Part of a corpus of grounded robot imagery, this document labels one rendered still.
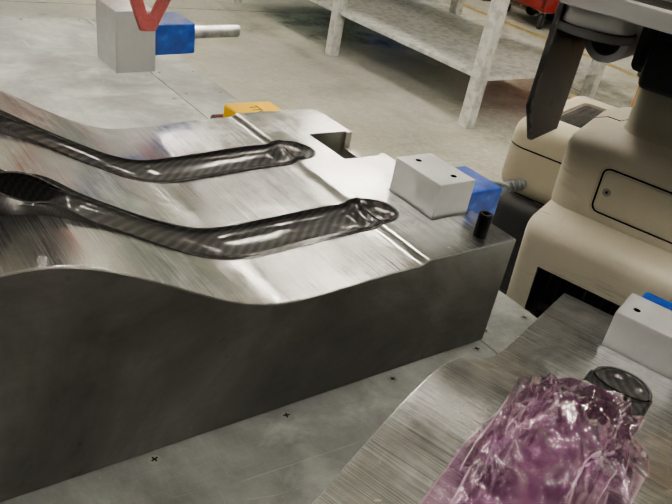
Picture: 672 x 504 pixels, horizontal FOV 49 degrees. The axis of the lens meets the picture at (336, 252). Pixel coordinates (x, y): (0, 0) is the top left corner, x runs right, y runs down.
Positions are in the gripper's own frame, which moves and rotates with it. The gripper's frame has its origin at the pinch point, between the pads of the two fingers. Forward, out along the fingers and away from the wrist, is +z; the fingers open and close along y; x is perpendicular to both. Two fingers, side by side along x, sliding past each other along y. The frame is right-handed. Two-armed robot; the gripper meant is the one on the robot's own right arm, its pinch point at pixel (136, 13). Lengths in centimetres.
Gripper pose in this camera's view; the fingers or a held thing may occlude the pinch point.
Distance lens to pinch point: 70.9
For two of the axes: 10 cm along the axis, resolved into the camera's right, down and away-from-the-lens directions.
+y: 5.6, 4.9, -6.6
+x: 8.1, -1.8, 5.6
